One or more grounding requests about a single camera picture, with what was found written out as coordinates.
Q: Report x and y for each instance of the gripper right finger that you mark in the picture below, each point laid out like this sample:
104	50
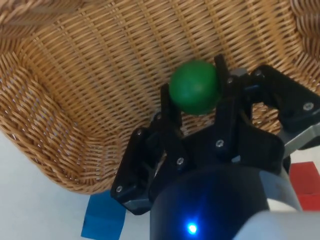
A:
228	120

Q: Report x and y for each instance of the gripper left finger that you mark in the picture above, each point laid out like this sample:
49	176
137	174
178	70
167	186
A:
150	160

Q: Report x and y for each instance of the green ball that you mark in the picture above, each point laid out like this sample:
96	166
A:
195	87

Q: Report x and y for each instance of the blue cube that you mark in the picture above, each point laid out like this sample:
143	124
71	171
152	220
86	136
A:
102	220

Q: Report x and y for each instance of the wicker basket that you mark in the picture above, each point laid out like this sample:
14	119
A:
100	75

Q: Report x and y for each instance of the red cube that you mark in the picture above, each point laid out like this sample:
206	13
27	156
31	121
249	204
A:
307	175

